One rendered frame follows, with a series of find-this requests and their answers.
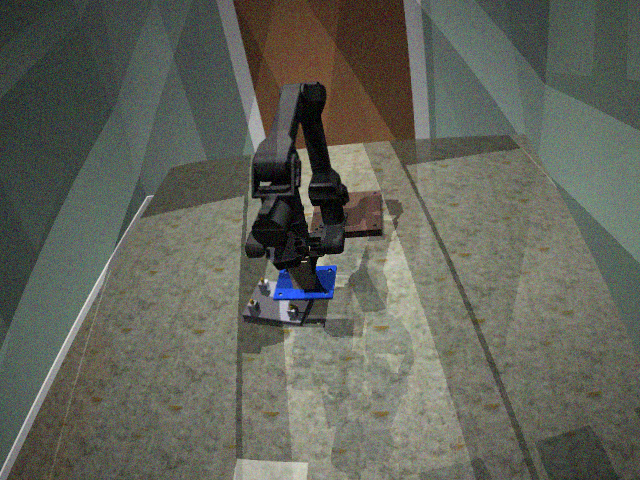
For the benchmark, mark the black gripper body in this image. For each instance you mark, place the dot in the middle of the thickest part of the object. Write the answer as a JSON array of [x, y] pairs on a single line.
[[329, 240]]

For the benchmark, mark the blue board with square handle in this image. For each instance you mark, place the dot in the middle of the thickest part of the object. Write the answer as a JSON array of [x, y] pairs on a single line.
[[301, 284]]

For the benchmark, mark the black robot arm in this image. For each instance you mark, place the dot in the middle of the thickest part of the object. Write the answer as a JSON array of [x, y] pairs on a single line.
[[277, 161]]

